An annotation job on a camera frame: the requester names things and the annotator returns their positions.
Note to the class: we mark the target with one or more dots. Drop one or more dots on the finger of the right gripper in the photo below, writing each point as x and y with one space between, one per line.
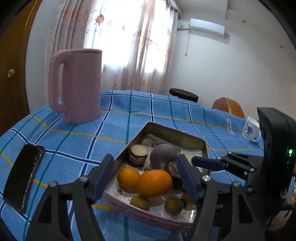
238 164

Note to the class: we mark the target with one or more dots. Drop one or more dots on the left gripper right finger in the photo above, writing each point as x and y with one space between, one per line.
222 205

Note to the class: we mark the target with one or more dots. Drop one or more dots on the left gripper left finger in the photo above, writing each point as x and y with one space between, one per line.
50 220

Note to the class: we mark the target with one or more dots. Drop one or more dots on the dark pointed water chestnut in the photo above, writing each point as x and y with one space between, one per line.
173 170

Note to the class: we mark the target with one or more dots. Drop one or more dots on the orange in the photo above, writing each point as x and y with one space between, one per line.
154 183
127 179

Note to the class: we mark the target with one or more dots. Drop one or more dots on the purple round beet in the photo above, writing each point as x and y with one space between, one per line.
162 155

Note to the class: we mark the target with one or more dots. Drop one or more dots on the yellow-green round fruit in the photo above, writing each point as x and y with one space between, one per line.
140 202

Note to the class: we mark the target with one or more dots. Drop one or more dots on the striped sugarcane piece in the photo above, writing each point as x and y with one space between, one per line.
137 155

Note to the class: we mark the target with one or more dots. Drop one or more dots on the small orange tangerine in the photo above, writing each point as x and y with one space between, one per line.
186 198

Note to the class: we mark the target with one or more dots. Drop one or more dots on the person's right hand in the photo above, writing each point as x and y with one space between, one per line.
287 222

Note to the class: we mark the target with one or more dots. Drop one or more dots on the white blue enamel mug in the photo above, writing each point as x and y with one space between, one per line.
251 130

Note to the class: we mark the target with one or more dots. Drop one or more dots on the printed paper in tin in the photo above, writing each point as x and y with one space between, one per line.
118 199

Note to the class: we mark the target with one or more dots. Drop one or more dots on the black smartphone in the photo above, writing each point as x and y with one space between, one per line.
20 179

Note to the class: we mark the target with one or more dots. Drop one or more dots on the orange wooden chair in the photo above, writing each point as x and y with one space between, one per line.
228 105

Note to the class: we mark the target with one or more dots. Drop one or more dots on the pink metal tin box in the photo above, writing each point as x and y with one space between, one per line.
185 144

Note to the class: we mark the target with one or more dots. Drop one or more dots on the dark round stool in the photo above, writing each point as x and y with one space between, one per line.
183 94

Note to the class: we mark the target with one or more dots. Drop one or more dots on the brown wooden door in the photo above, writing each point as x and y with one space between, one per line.
15 34

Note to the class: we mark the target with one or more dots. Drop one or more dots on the pink plastic pitcher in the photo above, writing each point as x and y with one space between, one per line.
74 83

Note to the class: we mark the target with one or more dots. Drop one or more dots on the sheer floral curtain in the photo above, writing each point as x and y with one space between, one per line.
136 38

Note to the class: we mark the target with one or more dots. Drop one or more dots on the white wall air conditioner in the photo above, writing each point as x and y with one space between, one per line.
205 27

